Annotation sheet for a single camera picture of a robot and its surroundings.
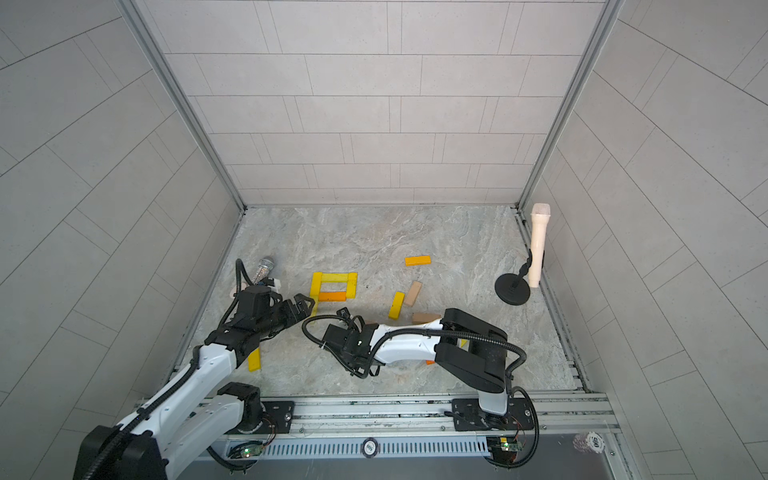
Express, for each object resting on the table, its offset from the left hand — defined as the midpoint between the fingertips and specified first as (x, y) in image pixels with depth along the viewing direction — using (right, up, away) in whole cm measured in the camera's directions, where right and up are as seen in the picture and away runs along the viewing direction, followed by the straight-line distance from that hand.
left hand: (310, 304), depth 85 cm
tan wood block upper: (+30, +2, +9) cm, 32 cm away
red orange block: (+34, -15, -4) cm, 37 cm away
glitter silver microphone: (-18, +9, +10) cm, 22 cm away
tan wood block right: (+33, -5, +4) cm, 34 cm away
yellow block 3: (+24, -3, +4) cm, 25 cm away
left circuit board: (-8, -28, -19) cm, 35 cm away
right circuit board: (+50, -29, -15) cm, 60 cm away
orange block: (+5, +1, +6) cm, 8 cm away
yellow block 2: (+11, +4, +9) cm, 15 cm away
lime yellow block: (+5, +6, +12) cm, 14 cm away
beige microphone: (+62, +25, -9) cm, 67 cm away
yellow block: (-1, +4, +11) cm, 12 cm away
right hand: (+13, -14, -1) cm, 19 cm away
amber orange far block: (+33, +11, +17) cm, 38 cm away
